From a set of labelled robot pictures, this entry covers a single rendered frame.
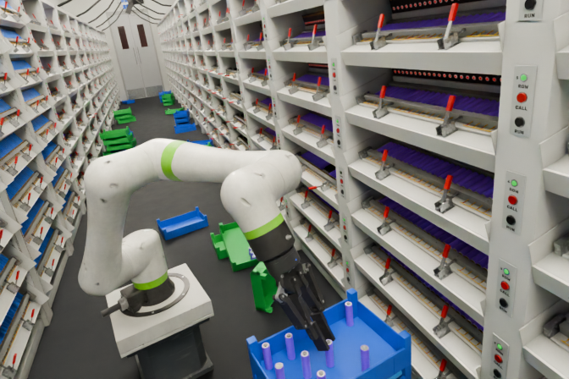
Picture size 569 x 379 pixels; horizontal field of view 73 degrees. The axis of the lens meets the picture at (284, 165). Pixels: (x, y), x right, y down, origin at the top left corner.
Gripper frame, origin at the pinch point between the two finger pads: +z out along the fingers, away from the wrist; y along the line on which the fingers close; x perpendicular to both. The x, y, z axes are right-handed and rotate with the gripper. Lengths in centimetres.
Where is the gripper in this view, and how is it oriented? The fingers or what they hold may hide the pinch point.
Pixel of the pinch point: (319, 332)
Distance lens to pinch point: 92.2
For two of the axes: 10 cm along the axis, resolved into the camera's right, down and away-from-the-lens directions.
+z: 4.6, 8.9, 0.8
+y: -5.2, 3.4, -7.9
